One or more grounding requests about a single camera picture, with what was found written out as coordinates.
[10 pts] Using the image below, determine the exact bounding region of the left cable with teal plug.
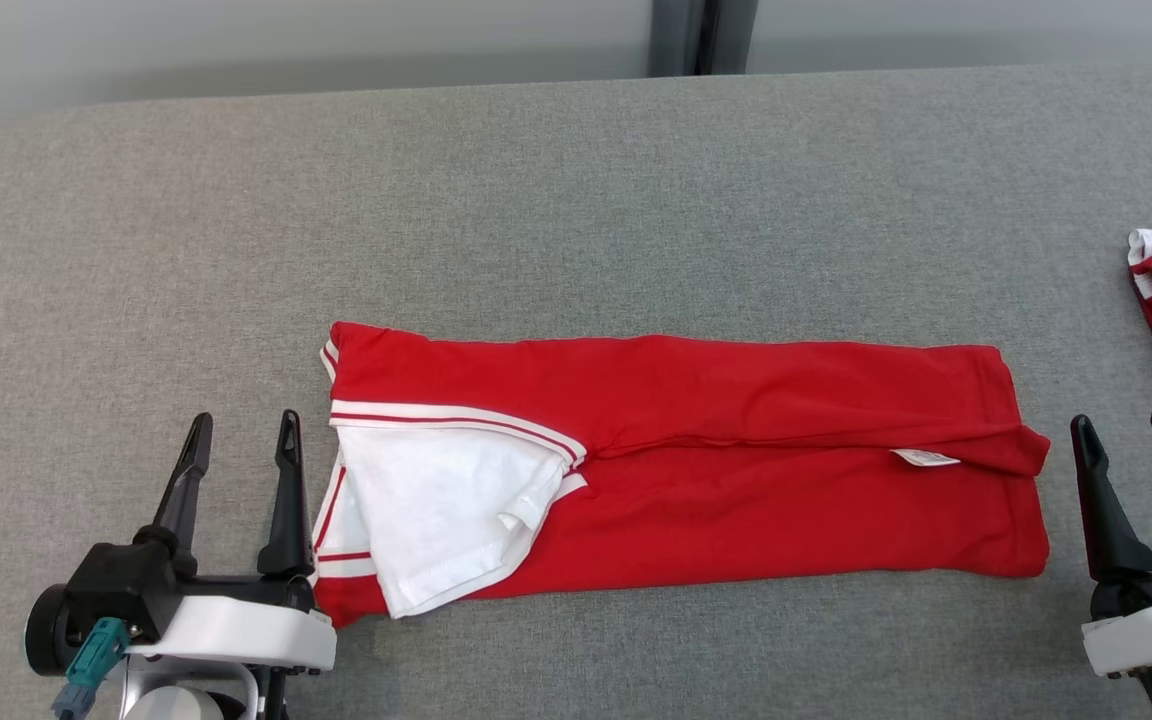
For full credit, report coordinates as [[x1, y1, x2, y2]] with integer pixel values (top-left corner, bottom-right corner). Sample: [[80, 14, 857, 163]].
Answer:
[[51, 617, 131, 720]]

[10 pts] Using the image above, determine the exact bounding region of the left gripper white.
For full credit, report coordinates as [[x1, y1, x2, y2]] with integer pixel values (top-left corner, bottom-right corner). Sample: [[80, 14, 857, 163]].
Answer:
[[126, 409, 338, 720]]

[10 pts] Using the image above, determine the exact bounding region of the grey partition post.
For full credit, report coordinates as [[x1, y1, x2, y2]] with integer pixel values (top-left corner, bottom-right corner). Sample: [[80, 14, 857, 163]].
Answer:
[[648, 0, 760, 78]]

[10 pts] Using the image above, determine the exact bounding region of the red shirt with white sleeves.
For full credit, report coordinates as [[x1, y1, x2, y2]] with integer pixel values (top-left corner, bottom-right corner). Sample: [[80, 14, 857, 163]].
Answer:
[[311, 320, 1053, 629]]

